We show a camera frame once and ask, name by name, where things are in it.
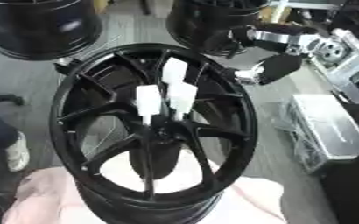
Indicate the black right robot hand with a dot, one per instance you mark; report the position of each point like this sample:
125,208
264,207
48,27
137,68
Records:
279,65

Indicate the black round wheel rim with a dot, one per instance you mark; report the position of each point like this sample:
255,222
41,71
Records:
34,26
208,23

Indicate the white pin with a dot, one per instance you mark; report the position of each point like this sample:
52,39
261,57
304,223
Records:
182,97
175,70
148,100

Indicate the black spoked wheel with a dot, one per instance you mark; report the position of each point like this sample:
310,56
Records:
111,147

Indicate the person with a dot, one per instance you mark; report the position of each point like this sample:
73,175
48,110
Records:
14,151

